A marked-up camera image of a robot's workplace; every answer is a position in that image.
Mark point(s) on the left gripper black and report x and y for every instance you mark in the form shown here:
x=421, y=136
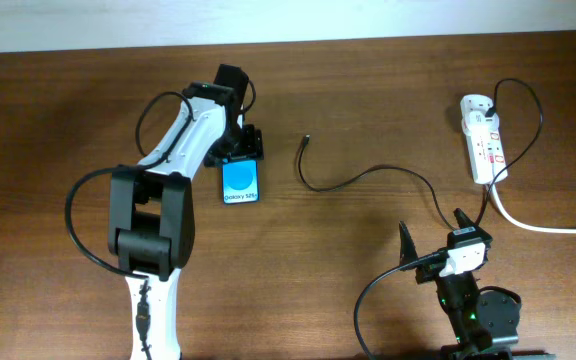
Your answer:
x=251, y=148

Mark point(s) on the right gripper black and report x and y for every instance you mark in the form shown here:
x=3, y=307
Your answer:
x=431, y=269

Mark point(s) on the blue Galaxy smartphone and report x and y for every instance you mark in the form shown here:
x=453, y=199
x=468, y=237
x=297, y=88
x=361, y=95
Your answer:
x=240, y=182

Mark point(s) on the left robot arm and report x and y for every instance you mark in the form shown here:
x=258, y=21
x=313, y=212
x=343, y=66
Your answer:
x=152, y=226

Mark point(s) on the white charger adapter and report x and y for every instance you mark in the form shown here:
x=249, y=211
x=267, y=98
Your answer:
x=474, y=110

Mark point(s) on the white power strip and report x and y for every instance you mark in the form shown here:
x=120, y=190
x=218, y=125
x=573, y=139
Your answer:
x=486, y=156

